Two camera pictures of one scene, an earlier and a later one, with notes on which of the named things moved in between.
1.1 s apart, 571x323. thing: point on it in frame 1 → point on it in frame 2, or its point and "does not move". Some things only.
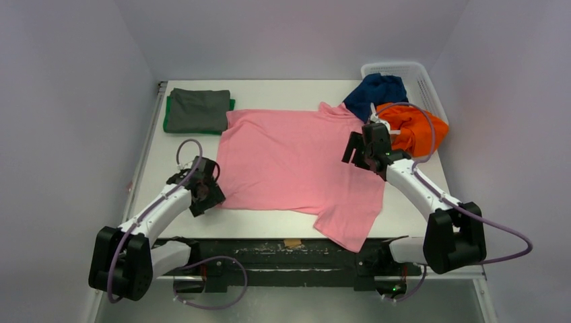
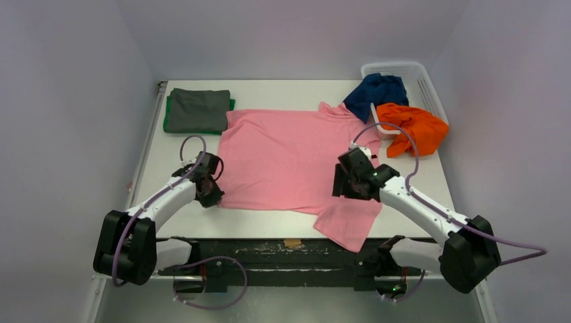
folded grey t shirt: (198, 110) does not move
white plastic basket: (421, 91) does not move
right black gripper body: (359, 149) → (344, 186)
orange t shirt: (421, 131) does not move
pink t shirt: (291, 160) does not move
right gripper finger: (355, 142) → (337, 187)
